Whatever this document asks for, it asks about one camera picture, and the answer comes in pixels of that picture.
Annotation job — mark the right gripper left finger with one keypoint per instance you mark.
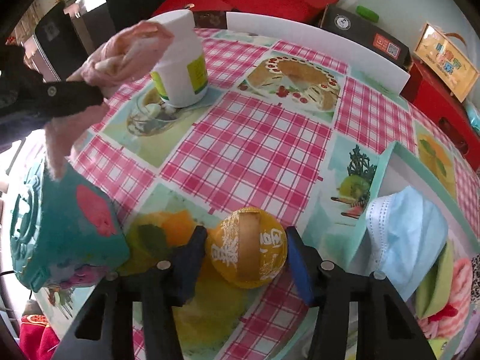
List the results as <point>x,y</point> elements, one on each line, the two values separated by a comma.
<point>103,328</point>

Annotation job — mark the mint shallow tray box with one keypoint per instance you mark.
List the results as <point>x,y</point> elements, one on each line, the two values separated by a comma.
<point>398,168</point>

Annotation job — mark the light green cloth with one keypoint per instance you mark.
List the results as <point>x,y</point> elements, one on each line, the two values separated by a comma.
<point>433,293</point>

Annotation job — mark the black white leopard scrunchie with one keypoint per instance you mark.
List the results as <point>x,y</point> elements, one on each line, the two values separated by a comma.
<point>475,289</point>

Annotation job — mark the yellow gift box with handle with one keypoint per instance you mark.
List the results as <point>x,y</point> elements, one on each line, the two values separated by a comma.
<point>436,49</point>

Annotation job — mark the patterned plaid tablecloth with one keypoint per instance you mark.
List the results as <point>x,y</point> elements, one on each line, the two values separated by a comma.
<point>283,128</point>

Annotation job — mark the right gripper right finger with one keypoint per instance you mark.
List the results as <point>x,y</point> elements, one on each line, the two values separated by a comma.
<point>386,327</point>

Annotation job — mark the light blue face mask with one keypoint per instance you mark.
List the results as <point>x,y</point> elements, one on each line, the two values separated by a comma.
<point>407,232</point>

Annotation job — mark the white foam board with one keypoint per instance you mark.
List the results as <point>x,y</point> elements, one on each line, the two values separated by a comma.
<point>371,68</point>

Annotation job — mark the yellow round pouch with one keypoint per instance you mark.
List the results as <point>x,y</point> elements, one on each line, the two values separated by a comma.
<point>248,248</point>

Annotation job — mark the brown floral box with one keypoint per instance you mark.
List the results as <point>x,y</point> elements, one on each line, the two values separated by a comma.
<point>210,19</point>

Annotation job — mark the teal plastic box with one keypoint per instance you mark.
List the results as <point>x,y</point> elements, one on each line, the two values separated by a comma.
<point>63,233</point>

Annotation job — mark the black carton box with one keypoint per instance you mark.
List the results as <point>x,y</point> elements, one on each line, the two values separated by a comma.
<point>359,30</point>

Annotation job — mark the black cabinet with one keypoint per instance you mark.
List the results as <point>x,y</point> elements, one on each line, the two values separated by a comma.
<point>60,36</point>

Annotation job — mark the blue wet wipes pack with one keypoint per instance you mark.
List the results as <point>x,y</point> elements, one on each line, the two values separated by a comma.
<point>473,116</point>

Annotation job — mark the pink white striped towel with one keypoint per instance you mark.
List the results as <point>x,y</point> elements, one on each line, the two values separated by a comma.
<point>451,319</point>

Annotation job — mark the red box with cutout handle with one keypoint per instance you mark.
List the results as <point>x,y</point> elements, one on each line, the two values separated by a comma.
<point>433,98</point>

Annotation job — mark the pale pink cloth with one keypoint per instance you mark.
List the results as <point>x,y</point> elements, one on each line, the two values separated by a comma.
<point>126,57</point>

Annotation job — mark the white pill bottle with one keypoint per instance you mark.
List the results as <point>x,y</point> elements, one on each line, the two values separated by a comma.
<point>181,76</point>

